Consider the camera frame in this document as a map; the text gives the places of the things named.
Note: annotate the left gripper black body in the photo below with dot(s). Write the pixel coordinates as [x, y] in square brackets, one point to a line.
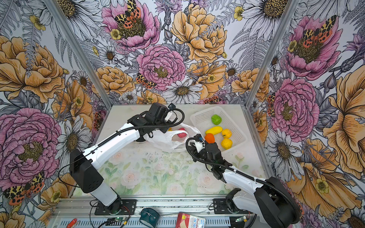
[163, 128]

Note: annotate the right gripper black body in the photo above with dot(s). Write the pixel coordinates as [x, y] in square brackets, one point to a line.
[202, 156]

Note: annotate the orange toy fruit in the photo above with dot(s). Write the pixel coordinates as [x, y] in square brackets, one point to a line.
[209, 138]

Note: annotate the yellow toy fruit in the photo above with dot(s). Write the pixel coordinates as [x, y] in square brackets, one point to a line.
[226, 143]

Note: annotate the yellow toy banana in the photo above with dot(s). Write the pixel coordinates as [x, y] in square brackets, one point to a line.
[214, 130]

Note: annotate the white plastic bag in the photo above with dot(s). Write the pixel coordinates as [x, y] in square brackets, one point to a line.
[169, 141]

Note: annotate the red toy fruit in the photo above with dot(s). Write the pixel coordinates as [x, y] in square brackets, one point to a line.
[182, 135]

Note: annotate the green toy fruit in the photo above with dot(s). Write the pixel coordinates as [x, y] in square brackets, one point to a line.
[216, 119]

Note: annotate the yellow toy pepper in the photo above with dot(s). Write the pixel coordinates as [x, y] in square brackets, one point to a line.
[226, 133]

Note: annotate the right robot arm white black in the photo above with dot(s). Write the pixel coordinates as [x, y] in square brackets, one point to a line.
[265, 197]

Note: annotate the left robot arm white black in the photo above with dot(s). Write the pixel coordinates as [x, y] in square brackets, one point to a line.
[84, 164]

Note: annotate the white perforated plastic basket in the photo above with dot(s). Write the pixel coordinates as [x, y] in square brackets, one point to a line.
[202, 121]

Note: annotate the red white cardboard box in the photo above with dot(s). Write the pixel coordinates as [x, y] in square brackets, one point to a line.
[189, 221]

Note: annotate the green circuit board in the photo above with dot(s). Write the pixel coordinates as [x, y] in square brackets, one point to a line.
[116, 220]

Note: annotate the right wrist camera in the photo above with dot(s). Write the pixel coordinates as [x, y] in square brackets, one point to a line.
[199, 142]

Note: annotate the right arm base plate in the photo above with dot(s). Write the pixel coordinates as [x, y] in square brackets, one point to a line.
[224, 206]

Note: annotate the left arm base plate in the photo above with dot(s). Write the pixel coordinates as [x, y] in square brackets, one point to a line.
[118, 207]

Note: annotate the aluminium front rail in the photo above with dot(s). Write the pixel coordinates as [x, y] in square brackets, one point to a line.
[83, 208]

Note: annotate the red handled tool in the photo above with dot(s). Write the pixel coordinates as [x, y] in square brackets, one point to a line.
[73, 223]

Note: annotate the aluminium corner post left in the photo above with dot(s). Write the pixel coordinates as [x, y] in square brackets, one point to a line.
[72, 39]

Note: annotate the aluminium corner post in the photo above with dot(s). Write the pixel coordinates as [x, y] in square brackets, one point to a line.
[72, 39]
[277, 36]

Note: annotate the aluminium corner post right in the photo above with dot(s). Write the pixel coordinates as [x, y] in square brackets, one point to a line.
[277, 36]

